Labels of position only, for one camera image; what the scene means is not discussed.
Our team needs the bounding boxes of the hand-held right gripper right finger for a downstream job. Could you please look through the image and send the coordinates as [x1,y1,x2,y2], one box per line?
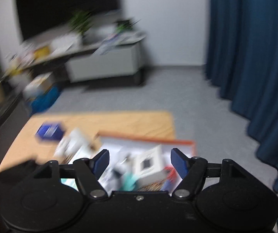
[170,148,247,199]

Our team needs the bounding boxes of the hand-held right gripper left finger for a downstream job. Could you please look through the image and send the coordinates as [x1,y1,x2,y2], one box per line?
[32,150,110,198]

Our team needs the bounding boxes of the orange white cardboard box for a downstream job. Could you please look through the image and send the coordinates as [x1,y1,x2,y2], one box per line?
[97,131,198,193]

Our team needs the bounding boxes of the white square box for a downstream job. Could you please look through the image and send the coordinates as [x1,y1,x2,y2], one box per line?
[132,145,169,183]

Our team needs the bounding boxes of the teal green packet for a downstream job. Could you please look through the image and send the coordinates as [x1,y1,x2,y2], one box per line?
[119,172,140,191]

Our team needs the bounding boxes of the green white bandage box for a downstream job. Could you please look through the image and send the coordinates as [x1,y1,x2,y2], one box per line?
[54,127,100,191]

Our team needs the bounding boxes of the grey ribbed side cabinet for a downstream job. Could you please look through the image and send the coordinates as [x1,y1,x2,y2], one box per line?
[0,87,31,173]

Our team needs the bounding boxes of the blue tin box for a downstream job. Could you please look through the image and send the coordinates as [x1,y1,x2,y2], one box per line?
[35,122,65,142]

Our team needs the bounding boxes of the yellow white carton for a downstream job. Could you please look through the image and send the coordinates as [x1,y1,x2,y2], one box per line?
[23,73,55,99]

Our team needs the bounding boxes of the white television console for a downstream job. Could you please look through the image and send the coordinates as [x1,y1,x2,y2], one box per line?
[20,28,147,86]

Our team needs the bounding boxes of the yellow box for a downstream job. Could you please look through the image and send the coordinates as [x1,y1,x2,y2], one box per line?
[33,46,50,57]

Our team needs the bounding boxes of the white router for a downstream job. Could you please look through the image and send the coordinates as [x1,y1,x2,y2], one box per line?
[50,32,82,52]

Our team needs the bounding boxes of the blue curtain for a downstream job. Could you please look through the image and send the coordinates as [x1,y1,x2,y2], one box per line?
[205,0,278,195]

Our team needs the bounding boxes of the black green display boxes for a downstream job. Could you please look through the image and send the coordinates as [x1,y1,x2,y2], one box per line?
[115,19,135,32]

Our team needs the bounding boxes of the potted green plant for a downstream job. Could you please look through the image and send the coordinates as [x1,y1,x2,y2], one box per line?
[69,9,94,36]

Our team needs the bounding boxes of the black television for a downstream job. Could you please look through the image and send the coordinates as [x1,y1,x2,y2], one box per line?
[14,0,119,42]

